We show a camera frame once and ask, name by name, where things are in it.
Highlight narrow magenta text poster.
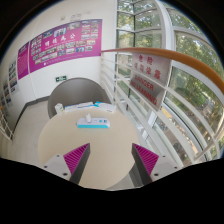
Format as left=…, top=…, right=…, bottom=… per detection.
left=16, top=41, right=31, bottom=81

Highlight silver red-lettered danger sign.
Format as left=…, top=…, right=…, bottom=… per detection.
left=128, top=52, right=173, bottom=112

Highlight large magenta photo poster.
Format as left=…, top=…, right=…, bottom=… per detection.
left=27, top=18, right=104, bottom=74

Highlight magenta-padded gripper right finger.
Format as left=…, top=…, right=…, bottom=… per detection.
left=131, top=143, right=183, bottom=186

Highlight white photo board poster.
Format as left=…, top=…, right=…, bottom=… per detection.
left=7, top=58, right=19, bottom=95

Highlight white railing with wooden handrail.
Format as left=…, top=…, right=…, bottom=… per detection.
left=99, top=46, right=224, bottom=168

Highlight white-framed glass window wall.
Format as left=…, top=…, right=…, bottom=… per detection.
left=115, top=0, right=224, bottom=163

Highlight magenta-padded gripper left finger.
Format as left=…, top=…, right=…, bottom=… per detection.
left=42, top=142, right=92, bottom=185

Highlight green exit sign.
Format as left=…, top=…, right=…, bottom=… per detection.
left=54, top=75, right=68, bottom=83

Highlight white metal stair railing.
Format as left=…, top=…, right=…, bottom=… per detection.
left=0, top=107, right=15, bottom=141

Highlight small white and green box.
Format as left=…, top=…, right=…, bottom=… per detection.
left=54, top=102, right=65, bottom=116

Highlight grey round-backed chair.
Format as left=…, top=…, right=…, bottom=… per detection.
left=46, top=77, right=113, bottom=120

